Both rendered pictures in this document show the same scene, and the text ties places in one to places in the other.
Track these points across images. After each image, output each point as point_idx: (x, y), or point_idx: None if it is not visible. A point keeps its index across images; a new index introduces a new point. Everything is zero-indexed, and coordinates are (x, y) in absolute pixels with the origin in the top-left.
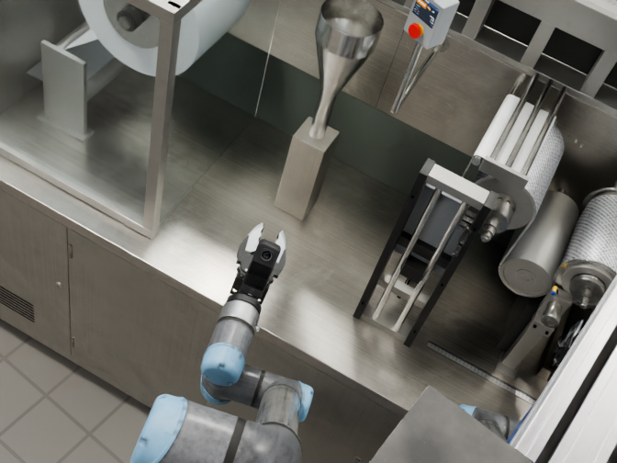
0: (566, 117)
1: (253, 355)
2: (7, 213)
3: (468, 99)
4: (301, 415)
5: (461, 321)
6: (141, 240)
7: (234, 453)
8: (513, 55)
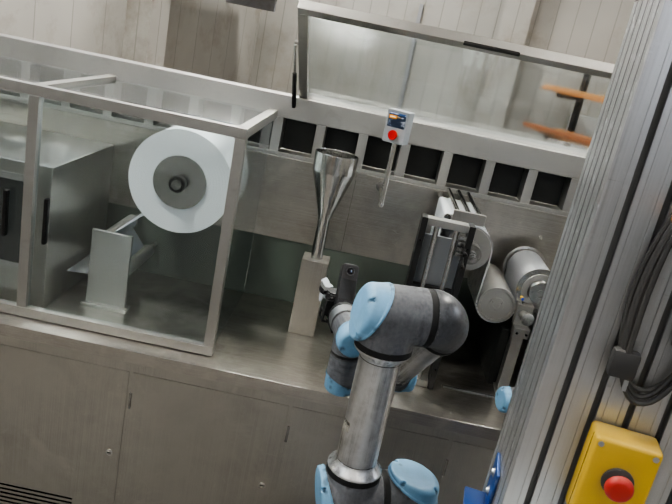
0: None
1: (312, 439)
2: (63, 384)
3: (407, 222)
4: (413, 378)
5: (455, 373)
6: (203, 358)
7: (436, 296)
8: (430, 182)
